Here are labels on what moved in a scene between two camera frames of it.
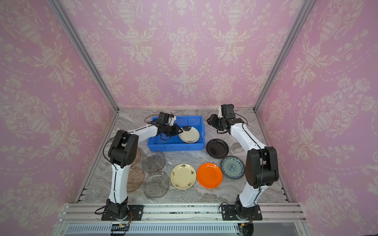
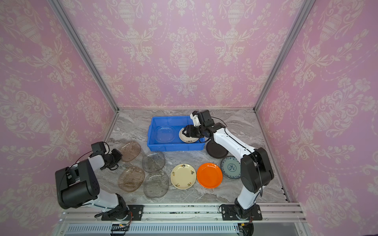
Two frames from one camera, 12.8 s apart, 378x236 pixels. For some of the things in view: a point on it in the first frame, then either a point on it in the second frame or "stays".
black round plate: (217, 148) stays
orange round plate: (209, 175) stays
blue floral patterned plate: (232, 167) stays
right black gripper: (214, 117) -> (191, 129)
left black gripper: (176, 130) -> (118, 155)
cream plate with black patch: (189, 134) stays
